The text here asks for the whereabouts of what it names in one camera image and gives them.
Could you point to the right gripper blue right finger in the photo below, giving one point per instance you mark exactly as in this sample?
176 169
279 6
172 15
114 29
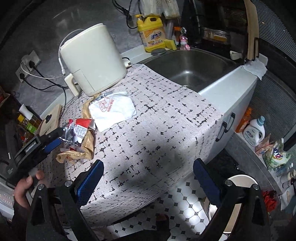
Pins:
208 185

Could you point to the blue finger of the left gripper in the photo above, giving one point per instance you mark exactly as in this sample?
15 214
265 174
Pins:
51 146

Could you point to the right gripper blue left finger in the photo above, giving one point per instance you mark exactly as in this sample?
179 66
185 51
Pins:
86 182

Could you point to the brown paper trash wad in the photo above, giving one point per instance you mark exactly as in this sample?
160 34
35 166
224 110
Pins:
72 151

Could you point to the red paper scrap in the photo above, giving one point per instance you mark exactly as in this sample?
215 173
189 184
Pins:
84 122

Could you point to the white blue medicine box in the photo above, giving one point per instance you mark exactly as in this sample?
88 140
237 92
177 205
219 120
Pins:
111 108

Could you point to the steel kitchen sink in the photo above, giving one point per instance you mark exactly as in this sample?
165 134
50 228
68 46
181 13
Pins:
195 69

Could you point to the person's left hand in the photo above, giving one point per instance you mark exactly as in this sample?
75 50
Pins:
20 191

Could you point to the beige induction cooker base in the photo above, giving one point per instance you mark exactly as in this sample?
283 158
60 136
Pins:
50 122

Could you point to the green label sauce bottle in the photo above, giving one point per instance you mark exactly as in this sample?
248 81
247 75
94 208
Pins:
30 125

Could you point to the white cap oil bottle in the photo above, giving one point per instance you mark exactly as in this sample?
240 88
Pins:
28 114

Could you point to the red umbrella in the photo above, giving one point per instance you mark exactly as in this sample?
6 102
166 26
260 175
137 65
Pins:
269 200

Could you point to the patterned white tablecloth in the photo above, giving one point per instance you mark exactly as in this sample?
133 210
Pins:
145 156

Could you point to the white laundry detergent bottle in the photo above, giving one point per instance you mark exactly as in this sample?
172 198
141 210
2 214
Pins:
254 133

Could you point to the pink snack pouch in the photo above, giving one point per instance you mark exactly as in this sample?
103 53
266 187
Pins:
263 146

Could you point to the grey cabinet doors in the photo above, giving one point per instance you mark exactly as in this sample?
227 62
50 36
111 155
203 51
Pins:
230 122

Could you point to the green white refill pouch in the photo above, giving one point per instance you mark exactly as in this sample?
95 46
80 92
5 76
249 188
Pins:
276 156

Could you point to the orange cleaner bottle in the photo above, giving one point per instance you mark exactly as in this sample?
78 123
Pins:
244 121

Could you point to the white air fryer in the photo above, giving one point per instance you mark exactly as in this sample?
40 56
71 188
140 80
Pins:
93 60

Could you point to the yellow sponge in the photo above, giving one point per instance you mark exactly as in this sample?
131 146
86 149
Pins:
170 44

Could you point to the yellow dish soap bottle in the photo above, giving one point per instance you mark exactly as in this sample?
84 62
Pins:
151 31

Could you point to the beige cutting board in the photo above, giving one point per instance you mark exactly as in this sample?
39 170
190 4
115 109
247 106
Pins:
253 30

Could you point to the hanging plastic bags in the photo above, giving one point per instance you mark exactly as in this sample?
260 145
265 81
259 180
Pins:
169 8

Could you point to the wall power socket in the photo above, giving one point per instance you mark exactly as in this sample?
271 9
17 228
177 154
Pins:
24 67

